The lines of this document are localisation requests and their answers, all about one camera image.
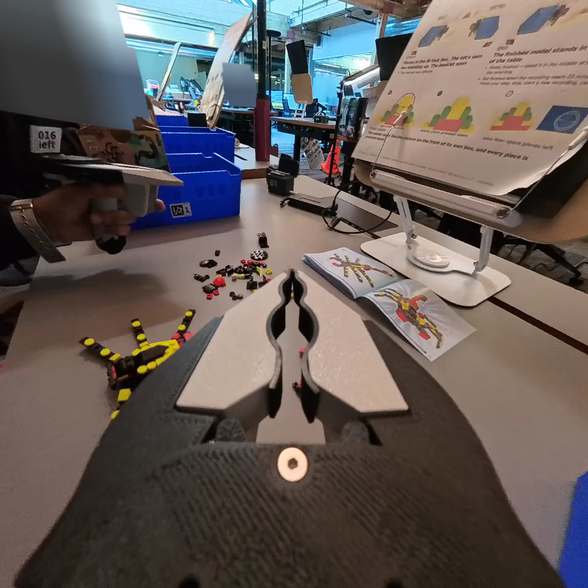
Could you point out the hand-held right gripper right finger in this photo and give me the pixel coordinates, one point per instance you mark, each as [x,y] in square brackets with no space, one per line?
[356,363]

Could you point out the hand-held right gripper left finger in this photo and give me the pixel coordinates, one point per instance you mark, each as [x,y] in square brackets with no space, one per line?
[229,363]

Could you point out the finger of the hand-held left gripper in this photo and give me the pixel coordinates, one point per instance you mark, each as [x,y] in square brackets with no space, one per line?
[147,179]

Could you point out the black yellow lego scorpion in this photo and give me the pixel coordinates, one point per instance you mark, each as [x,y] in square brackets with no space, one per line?
[142,356]

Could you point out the lego instruction booklet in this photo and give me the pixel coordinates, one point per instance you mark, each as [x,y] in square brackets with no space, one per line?
[349,275]

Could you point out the pile of lego pieces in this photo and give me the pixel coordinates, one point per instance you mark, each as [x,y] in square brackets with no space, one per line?
[239,271]

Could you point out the black round lego plate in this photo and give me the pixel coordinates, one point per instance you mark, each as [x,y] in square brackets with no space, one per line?
[259,256]

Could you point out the person's left hand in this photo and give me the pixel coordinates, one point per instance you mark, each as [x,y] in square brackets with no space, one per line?
[69,211]

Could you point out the brown cardboard box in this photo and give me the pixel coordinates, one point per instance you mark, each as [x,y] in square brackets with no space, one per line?
[138,149]

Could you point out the blue bin with printed tag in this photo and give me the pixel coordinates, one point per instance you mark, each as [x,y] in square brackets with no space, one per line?
[206,193]

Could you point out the white tablet stand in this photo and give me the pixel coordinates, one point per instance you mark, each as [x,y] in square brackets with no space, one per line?
[436,275]

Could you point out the black charger with display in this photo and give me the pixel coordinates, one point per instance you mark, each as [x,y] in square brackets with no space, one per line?
[280,177]

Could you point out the black power adapter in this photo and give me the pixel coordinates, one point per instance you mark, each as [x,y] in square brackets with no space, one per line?
[312,202]

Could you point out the white floor sign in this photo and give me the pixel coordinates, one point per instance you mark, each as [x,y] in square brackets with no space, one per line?
[312,154]

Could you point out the orange traffic cone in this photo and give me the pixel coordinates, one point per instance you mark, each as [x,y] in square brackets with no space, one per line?
[331,160]

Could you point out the black monitor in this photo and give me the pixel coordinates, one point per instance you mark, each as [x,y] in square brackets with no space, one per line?
[393,57]

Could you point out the blue plastic bin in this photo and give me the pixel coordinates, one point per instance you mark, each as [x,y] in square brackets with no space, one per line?
[576,528]

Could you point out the printed instruction board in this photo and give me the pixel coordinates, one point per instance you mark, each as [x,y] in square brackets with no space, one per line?
[482,92]

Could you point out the dark red post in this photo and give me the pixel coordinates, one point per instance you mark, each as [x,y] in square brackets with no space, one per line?
[262,128]

